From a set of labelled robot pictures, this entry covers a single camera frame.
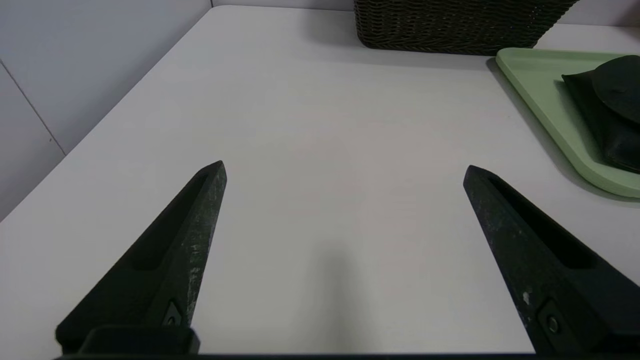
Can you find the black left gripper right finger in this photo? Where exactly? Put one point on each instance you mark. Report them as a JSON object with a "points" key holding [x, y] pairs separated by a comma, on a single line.
{"points": [[540, 270]]}

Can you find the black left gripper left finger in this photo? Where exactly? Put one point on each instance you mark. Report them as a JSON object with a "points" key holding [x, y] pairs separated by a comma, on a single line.
{"points": [[165, 260]]}

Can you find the black glasses case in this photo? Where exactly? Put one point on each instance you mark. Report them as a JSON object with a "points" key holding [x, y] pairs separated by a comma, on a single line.
{"points": [[615, 115]]}

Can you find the dark brown wicker basket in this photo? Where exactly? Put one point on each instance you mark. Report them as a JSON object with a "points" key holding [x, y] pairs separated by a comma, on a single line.
{"points": [[450, 25]]}

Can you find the light green plastic tray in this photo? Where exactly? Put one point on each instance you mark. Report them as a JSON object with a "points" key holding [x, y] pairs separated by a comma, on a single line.
{"points": [[540, 85]]}

